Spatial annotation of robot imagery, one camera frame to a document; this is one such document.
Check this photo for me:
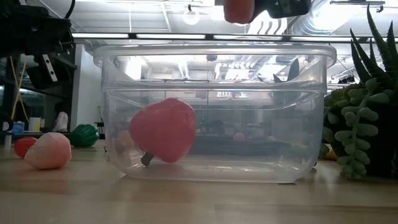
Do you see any blue box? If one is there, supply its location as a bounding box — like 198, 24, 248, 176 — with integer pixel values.
11, 121, 25, 135

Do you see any red bell pepper toy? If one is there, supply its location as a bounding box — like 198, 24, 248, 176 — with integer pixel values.
129, 97, 197, 167

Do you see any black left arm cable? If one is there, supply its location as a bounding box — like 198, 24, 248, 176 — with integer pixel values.
63, 0, 77, 19

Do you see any white cup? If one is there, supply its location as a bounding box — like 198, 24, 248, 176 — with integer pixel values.
28, 117, 42, 132

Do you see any potted green succulent plant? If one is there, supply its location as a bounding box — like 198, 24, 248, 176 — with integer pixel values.
320, 4, 398, 181

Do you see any clear plastic container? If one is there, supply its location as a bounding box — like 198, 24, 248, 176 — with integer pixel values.
93, 42, 337, 184

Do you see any yellow folded cloth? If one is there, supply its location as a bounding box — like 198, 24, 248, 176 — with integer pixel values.
323, 144, 339, 161

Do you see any green bell pepper toy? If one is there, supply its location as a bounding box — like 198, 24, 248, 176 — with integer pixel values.
68, 123, 100, 148

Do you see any pink toy peach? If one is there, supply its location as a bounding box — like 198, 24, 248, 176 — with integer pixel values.
24, 132, 72, 170

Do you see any round ceiling lamp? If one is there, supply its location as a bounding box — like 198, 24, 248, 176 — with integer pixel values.
182, 4, 200, 26

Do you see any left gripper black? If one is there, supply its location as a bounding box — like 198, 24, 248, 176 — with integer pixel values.
0, 3, 78, 90

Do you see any red cherry tomato toy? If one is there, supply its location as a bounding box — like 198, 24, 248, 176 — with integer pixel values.
14, 136, 38, 159

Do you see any yellow cable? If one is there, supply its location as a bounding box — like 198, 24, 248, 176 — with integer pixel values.
10, 55, 29, 123

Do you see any white bag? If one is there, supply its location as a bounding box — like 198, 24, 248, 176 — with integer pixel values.
52, 111, 69, 133

